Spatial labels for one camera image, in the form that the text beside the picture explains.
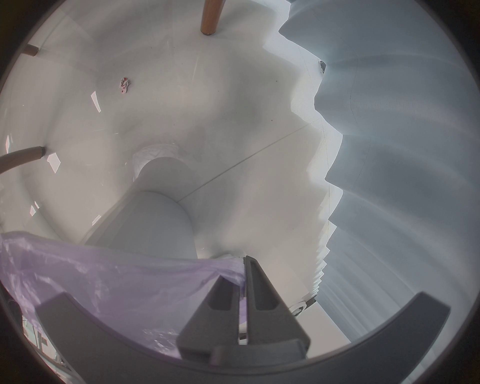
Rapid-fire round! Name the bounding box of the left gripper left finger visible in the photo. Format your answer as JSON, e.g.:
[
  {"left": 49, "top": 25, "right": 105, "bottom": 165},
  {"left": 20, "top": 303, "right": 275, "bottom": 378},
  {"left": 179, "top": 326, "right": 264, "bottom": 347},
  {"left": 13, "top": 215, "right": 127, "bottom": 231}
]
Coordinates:
[{"left": 178, "top": 275, "right": 241, "bottom": 364}]

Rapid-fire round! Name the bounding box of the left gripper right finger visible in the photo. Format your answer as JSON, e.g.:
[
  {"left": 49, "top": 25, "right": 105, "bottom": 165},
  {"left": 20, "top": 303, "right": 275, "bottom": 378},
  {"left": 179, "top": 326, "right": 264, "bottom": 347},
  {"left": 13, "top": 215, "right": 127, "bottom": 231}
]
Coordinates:
[{"left": 244, "top": 256, "right": 312, "bottom": 361}]

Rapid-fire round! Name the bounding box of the purple plastic bag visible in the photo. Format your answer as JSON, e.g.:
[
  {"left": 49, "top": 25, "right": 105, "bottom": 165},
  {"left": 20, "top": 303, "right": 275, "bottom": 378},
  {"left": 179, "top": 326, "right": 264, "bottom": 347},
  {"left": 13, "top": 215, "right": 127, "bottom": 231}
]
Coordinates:
[{"left": 0, "top": 230, "right": 246, "bottom": 357}]

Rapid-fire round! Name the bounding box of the white trash bin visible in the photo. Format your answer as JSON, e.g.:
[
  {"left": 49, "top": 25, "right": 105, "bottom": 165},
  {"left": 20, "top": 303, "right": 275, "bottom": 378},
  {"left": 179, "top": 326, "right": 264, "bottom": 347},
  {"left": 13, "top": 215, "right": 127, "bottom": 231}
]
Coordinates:
[{"left": 80, "top": 144, "right": 199, "bottom": 260}]

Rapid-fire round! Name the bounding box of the white curtain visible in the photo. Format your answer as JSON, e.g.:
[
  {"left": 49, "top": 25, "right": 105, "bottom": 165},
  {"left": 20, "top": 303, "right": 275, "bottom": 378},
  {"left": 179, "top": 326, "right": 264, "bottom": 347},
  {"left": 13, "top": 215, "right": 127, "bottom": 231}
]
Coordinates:
[{"left": 262, "top": 0, "right": 477, "bottom": 376}]

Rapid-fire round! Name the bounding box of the white cushioned wooden chair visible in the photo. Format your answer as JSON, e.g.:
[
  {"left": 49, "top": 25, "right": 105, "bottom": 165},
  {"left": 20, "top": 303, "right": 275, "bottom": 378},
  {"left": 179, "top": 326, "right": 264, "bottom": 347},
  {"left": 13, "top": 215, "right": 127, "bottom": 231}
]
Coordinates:
[{"left": 0, "top": 0, "right": 227, "bottom": 175}]

